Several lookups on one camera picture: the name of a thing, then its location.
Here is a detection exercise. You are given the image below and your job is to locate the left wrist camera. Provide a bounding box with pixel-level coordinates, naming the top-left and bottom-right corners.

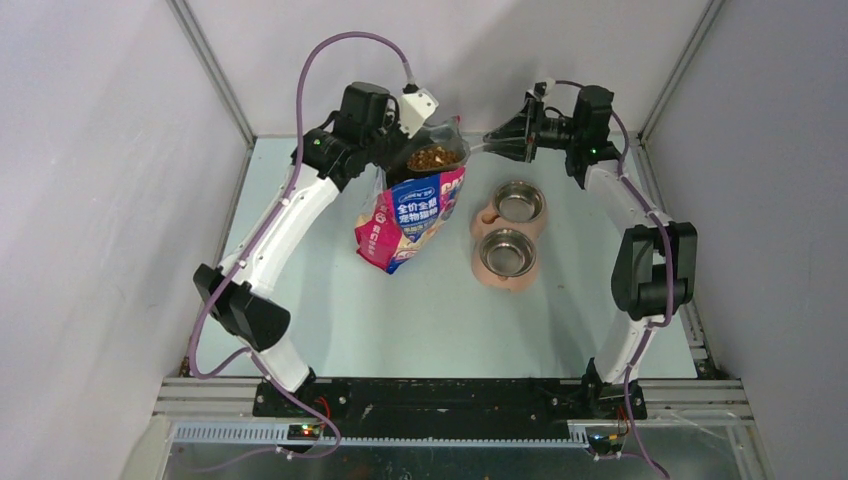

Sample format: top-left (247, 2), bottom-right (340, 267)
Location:
top-left (398, 88), bottom-right (439, 138)

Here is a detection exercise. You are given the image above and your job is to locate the steel bowl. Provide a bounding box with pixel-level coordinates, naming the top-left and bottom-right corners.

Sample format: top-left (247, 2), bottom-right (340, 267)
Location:
top-left (492, 180), bottom-right (546, 223)
top-left (479, 228), bottom-right (537, 278)

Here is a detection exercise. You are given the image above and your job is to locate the near steel bowl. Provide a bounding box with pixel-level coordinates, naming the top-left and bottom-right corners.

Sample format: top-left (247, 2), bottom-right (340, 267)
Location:
top-left (479, 228), bottom-right (537, 278)

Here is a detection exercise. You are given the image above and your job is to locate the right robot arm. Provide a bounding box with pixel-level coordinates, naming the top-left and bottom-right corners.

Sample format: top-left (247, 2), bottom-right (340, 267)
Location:
top-left (483, 81), bottom-right (698, 418)

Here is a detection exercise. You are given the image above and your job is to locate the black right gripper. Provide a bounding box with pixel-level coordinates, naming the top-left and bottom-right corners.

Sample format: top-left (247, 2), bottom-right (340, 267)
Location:
top-left (484, 98), bottom-right (583, 163)

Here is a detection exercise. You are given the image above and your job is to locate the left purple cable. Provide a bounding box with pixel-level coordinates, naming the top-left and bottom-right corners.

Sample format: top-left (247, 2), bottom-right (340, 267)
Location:
top-left (186, 30), bottom-right (419, 461)

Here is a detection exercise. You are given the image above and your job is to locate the pet food bag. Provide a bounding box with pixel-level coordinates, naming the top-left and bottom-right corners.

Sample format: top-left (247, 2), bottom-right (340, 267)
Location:
top-left (354, 115), bottom-right (469, 274)

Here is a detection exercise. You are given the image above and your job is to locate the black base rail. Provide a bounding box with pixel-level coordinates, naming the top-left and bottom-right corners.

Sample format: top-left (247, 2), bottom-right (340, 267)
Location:
top-left (252, 377), bottom-right (647, 441)

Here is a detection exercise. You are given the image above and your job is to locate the pink double bowl stand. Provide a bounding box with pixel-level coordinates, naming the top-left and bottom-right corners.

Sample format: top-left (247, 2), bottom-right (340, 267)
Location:
top-left (470, 180), bottom-right (548, 292)

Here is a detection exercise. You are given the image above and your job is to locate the aluminium frame front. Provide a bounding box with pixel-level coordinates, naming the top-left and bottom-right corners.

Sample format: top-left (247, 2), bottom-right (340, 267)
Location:
top-left (154, 377), bottom-right (753, 451)

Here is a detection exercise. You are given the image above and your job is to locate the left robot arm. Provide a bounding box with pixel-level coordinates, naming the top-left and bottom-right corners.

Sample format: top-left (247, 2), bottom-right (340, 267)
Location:
top-left (193, 82), bottom-right (438, 417)

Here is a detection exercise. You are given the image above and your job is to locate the clear plastic scoop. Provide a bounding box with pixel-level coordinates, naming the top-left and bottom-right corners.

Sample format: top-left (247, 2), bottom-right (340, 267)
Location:
top-left (404, 141), bottom-right (487, 175)

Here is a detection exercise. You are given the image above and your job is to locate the far steel bowl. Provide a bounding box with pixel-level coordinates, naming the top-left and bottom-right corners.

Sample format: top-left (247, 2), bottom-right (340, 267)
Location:
top-left (492, 180), bottom-right (546, 223)

